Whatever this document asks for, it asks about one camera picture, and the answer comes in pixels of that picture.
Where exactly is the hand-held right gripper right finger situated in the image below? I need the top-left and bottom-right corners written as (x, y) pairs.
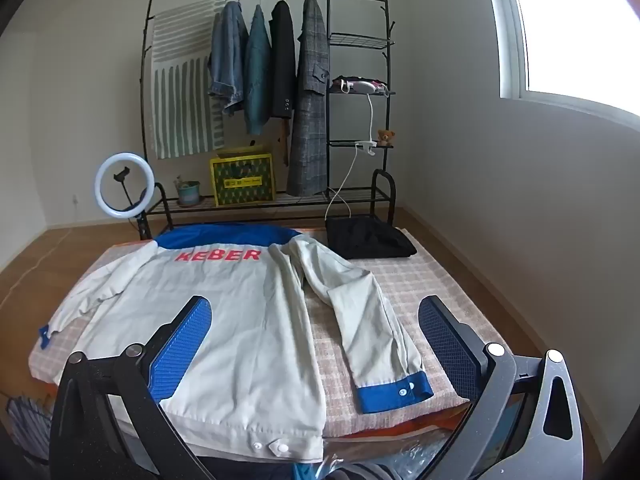
top-left (418, 296), bottom-right (586, 480)

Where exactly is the white ring light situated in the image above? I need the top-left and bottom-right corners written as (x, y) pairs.
top-left (95, 154), bottom-right (163, 241)

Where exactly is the black folded garment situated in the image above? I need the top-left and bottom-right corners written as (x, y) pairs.
top-left (325, 217), bottom-right (418, 260)

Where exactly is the small potted plant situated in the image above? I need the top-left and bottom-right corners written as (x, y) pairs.
top-left (173, 176), bottom-right (202, 208)

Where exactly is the black metal clothes rack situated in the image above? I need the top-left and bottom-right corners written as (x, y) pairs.
top-left (137, 0), bottom-right (398, 241)

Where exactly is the yellow green patterned box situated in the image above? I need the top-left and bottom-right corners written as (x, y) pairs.
top-left (210, 146), bottom-right (277, 207)

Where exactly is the grey plaid coat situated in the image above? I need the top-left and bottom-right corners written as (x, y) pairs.
top-left (286, 0), bottom-right (332, 197)

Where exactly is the teal knit sweater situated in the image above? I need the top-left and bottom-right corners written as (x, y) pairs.
top-left (244, 5), bottom-right (273, 136)

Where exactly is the clear plastic bag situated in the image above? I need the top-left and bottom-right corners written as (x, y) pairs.
top-left (295, 430), bottom-right (466, 480)

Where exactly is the window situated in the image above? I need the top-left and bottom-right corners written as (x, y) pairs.
top-left (482, 0), bottom-right (640, 121)

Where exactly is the striped blue cloth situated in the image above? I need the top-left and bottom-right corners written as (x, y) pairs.
top-left (5, 395), bottom-right (56, 461)

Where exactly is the pink plaid blanket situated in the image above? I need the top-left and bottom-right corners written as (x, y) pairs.
top-left (27, 227), bottom-right (516, 411)

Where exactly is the blue denim jacket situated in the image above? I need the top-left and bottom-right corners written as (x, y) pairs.
top-left (207, 0), bottom-right (250, 116)

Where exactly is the black blazer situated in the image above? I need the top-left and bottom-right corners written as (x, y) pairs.
top-left (269, 0), bottom-right (298, 118)

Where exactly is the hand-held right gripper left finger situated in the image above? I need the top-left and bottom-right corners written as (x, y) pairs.
top-left (50, 296), bottom-right (213, 480)

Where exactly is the green striped hanging cloth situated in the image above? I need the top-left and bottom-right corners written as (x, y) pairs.
top-left (150, 0), bottom-right (228, 160)

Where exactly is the white and blue jacket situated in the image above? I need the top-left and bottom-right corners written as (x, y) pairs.
top-left (39, 223), bottom-right (435, 463)

